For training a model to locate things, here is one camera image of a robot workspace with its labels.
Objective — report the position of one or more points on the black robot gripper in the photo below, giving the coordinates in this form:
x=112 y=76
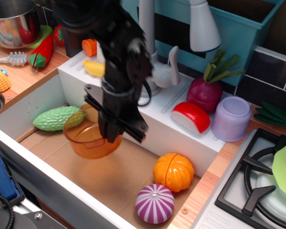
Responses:
x=118 y=106

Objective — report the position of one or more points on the orange transparent toy pot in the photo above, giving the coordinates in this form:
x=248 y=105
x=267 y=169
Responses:
x=83 y=133

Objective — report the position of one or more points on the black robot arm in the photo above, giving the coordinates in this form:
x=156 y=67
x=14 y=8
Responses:
x=119 y=35

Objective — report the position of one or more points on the white toy sink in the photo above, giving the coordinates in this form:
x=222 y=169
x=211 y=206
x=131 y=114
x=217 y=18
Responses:
x=90 y=193

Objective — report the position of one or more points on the silver metal pot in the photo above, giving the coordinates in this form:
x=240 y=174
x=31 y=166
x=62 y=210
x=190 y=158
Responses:
x=19 y=23

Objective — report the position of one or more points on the green toy bitter gourd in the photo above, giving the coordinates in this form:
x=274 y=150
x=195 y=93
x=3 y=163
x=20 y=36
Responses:
x=56 y=119

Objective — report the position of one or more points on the yellow toy banana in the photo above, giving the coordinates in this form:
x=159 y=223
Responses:
x=94 y=68

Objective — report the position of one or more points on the white salt shaker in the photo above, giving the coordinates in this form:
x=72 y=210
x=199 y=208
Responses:
x=100 y=56

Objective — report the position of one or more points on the orange toy pumpkin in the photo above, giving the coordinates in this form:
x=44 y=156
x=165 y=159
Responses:
x=173 y=171

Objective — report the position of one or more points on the red white toy cheese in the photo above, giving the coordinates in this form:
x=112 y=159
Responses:
x=192 y=117

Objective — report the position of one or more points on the orange toy carrot piece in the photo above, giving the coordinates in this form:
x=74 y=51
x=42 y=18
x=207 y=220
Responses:
x=89 y=46

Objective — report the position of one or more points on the purple white toy onion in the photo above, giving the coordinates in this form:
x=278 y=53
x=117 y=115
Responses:
x=154 y=204

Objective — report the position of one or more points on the red toy chili pepper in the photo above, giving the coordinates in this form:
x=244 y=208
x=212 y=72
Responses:
x=41 y=55

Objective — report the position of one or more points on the dark red toy radish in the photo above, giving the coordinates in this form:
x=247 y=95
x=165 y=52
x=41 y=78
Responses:
x=206 y=91

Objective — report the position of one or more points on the red toy tomato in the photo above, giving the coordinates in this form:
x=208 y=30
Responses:
x=58 y=35

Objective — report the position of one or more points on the white pasta spoon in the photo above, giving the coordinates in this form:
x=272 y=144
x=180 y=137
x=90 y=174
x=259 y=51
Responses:
x=16 y=58

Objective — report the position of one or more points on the blue clamp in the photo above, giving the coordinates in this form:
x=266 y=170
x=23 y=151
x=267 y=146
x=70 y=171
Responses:
x=9 y=187

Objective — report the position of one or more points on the lilac plastic cup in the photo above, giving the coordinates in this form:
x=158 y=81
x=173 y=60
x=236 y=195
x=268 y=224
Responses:
x=231 y=119

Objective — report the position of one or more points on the black stove grate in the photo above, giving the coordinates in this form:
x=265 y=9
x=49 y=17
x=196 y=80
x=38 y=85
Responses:
x=241 y=197

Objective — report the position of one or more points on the dark green felt leaves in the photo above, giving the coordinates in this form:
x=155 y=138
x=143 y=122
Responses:
x=271 y=114

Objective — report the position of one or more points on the teal plastic bin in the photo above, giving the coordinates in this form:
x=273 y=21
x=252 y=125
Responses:
x=239 y=35

